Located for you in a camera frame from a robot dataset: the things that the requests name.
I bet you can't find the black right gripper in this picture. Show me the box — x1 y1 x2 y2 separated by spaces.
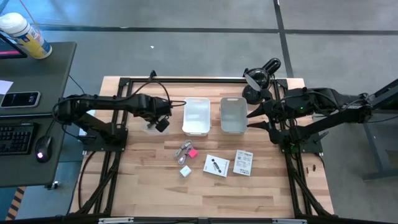
246 98 293 144

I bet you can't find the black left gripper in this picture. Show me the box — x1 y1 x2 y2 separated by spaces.
138 95 172 129

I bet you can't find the grey usb cable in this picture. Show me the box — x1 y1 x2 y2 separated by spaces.
174 139 194 166

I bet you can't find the white labelled box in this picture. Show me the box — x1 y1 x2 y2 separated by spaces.
233 149 254 177

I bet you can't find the white charger cube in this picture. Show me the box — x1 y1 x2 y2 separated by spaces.
179 165 193 178

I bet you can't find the white acer product box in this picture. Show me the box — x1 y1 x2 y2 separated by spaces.
203 154 231 178

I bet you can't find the clear plastic bin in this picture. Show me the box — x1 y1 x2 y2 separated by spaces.
141 119 170 136

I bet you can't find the grey plastic bin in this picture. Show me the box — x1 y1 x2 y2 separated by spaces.
220 96 249 136

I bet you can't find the white plastic bin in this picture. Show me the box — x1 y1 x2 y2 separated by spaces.
182 97 211 137

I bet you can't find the black desk lamp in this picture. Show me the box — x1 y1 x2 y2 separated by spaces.
241 57 282 106

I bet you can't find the white power adapter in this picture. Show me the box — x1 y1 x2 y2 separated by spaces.
78 108 97 138

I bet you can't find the black computer mouse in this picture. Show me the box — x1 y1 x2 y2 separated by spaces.
34 136 54 164

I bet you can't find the dark grey metal stand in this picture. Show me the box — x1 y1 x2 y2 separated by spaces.
362 77 398 182

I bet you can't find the black desk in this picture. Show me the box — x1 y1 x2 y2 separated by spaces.
0 42 77 189

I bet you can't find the black smartphone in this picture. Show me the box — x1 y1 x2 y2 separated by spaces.
0 91 42 109

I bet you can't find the black keyboard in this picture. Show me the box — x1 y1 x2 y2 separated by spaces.
0 123 35 156

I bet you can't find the white paper sheet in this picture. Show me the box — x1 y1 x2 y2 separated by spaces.
0 80 14 95

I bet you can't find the white wipes canister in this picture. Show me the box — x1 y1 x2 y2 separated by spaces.
0 12 53 60

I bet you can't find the desk monitor screen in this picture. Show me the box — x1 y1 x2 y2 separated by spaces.
0 30 28 60

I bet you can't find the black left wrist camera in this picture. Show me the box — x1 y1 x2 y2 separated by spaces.
155 117 170 133

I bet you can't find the black power cable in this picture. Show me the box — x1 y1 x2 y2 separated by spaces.
77 151 98 212

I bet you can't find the silver metal bracket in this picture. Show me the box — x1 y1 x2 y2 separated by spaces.
98 217 135 224
272 218 307 224

